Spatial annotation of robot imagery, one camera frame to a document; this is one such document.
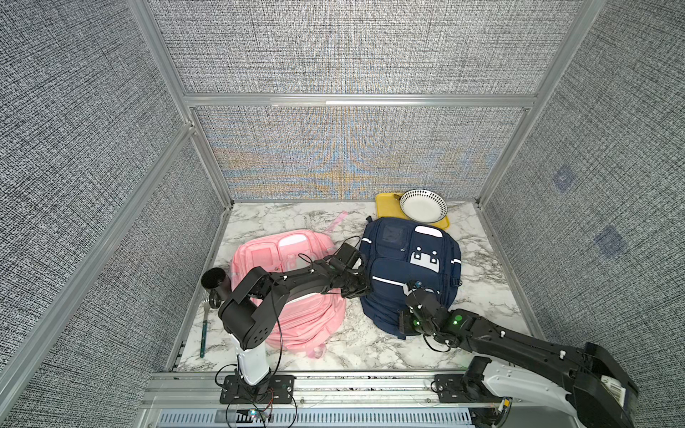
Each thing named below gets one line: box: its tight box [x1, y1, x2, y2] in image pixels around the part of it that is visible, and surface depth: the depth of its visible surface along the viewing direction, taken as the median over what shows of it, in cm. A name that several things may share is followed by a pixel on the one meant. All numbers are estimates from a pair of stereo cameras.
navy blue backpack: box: [360, 215, 463, 339], surface depth 98 cm
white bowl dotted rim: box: [399, 189, 448, 224], surface depth 119 cm
